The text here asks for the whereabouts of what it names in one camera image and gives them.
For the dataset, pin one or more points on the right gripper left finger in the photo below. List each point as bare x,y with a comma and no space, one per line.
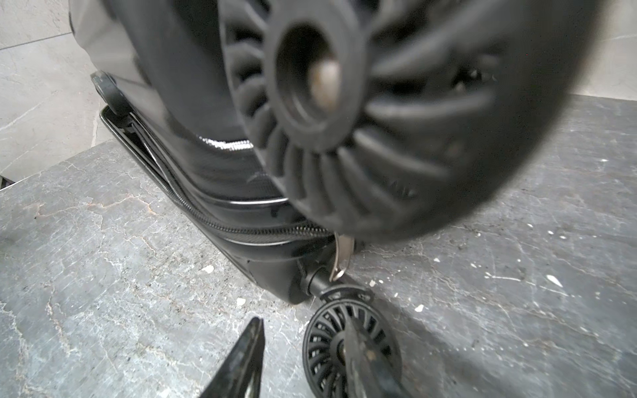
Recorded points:
240,373

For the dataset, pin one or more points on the black hard-shell suitcase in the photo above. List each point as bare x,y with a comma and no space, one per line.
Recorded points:
291,132

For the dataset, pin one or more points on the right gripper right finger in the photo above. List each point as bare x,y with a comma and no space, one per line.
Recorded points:
369,372

